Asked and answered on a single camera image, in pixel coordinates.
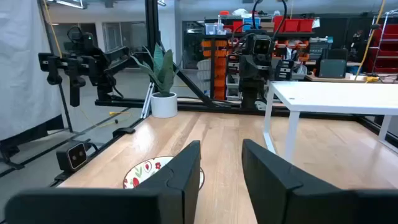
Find green floral ceramic bowl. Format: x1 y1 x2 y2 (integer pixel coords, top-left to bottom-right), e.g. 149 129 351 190
123 155 205 190

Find black table-level camera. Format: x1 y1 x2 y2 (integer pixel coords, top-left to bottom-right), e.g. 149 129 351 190
55 139 88 174

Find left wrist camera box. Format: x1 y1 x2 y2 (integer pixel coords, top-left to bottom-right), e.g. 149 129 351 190
252 34 274 57

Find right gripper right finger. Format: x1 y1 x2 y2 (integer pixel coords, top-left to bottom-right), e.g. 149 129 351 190
241 139 398 224

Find green plant in white pot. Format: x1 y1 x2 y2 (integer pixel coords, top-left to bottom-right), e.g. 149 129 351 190
129 42 180 119

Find red tool cart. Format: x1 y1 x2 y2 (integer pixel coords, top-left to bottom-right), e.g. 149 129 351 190
369 12 398 75

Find silver aluminium bar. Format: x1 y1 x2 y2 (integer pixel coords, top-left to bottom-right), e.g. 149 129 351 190
141 82 155 119

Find white fabric curtain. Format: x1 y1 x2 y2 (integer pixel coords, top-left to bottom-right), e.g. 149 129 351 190
0 0 63 141

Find red storage bin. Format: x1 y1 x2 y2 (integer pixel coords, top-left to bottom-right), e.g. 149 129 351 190
298 18 315 34
284 18 300 34
272 16 285 34

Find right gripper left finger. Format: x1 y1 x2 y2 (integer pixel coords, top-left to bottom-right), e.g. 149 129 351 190
4 140 201 224

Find black aluminium rig frame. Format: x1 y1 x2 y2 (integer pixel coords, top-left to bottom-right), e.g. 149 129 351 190
49 0 398 187

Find black table edge bracket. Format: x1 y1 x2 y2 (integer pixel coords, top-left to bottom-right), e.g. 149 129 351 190
112 126 136 138

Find orange bin storage rack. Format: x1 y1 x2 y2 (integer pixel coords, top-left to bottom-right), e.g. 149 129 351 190
200 12 315 101

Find blue storage box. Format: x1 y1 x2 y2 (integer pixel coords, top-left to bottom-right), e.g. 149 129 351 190
243 17 261 32

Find white perforated metal shelf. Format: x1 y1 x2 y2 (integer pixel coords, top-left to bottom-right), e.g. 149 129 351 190
263 80 398 163

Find yellow hanging cable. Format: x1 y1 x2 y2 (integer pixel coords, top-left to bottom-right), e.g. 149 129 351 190
354 0 387 82

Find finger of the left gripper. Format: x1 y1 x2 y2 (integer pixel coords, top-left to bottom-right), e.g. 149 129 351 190
241 62 256 91
255 62 272 91

